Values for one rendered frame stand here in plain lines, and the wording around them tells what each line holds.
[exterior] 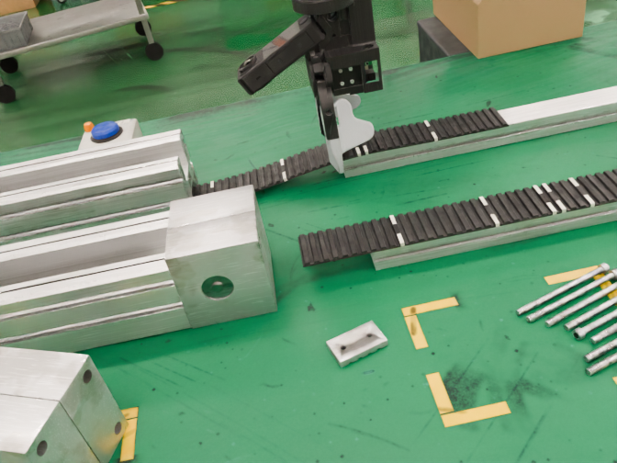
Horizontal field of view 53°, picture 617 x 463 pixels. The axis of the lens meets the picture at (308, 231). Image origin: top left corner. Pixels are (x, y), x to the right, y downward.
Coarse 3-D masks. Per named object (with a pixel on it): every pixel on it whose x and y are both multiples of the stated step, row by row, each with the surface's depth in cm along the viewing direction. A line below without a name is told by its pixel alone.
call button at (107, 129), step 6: (96, 126) 89; (102, 126) 88; (108, 126) 88; (114, 126) 88; (96, 132) 87; (102, 132) 87; (108, 132) 87; (114, 132) 88; (96, 138) 87; (102, 138) 87
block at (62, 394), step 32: (0, 352) 51; (32, 352) 51; (0, 384) 48; (32, 384) 48; (64, 384) 47; (96, 384) 50; (0, 416) 46; (32, 416) 45; (64, 416) 47; (96, 416) 50; (0, 448) 43; (32, 448) 43; (64, 448) 47; (96, 448) 51
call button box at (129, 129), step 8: (120, 120) 92; (128, 120) 92; (136, 120) 92; (120, 128) 90; (128, 128) 90; (136, 128) 91; (88, 136) 90; (112, 136) 88; (120, 136) 88; (128, 136) 88; (136, 136) 90; (80, 144) 88; (88, 144) 88; (96, 144) 87; (104, 144) 87
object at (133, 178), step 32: (32, 160) 81; (64, 160) 79; (96, 160) 80; (128, 160) 80; (160, 160) 75; (0, 192) 81; (32, 192) 74; (64, 192) 74; (96, 192) 74; (128, 192) 75; (160, 192) 75; (0, 224) 75; (32, 224) 76; (64, 224) 77; (96, 224) 77
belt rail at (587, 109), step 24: (576, 96) 82; (600, 96) 81; (528, 120) 79; (552, 120) 79; (576, 120) 81; (600, 120) 80; (432, 144) 79; (456, 144) 81; (480, 144) 80; (504, 144) 81; (360, 168) 80; (384, 168) 81
